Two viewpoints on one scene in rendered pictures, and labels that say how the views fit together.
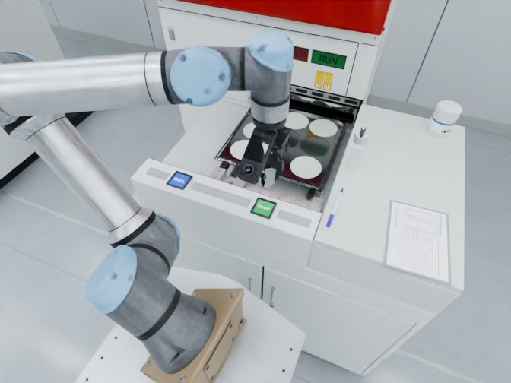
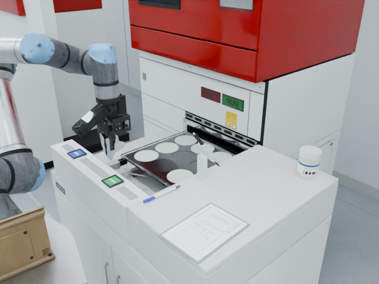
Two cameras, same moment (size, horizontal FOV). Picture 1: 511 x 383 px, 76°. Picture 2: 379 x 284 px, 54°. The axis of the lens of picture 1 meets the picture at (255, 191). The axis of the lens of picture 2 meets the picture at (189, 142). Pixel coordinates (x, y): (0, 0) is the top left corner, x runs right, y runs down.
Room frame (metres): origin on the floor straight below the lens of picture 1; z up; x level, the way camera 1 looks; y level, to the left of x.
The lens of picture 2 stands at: (-0.30, -0.71, 1.63)
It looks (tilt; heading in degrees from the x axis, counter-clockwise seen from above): 26 degrees down; 26
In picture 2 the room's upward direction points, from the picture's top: straight up
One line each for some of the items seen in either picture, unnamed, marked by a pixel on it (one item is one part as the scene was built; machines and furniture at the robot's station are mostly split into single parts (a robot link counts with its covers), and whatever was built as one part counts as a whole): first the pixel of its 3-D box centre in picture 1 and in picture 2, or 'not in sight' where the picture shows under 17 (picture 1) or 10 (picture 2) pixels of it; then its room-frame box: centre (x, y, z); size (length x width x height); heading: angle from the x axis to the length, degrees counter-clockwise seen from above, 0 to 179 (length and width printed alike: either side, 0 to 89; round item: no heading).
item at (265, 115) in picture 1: (268, 105); (106, 89); (0.55, -0.03, 1.28); 0.08 x 0.08 x 0.05
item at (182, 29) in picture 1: (258, 64); (192, 103); (1.18, -0.01, 1.02); 0.82 x 0.03 x 0.40; 67
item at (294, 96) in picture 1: (299, 106); (216, 141); (1.09, -0.17, 0.89); 0.44 x 0.02 x 0.10; 67
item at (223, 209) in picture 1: (223, 210); (96, 184); (0.58, 0.09, 0.89); 0.55 x 0.09 x 0.14; 67
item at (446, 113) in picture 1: (443, 118); (308, 162); (0.85, -0.60, 1.01); 0.07 x 0.07 x 0.10
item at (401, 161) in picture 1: (393, 191); (238, 209); (0.66, -0.43, 0.89); 0.62 x 0.35 x 0.14; 157
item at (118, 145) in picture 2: (274, 172); (116, 147); (0.55, -0.04, 1.09); 0.06 x 0.03 x 0.09; 156
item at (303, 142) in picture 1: (285, 138); (183, 156); (0.89, -0.11, 0.90); 0.34 x 0.34 x 0.01; 67
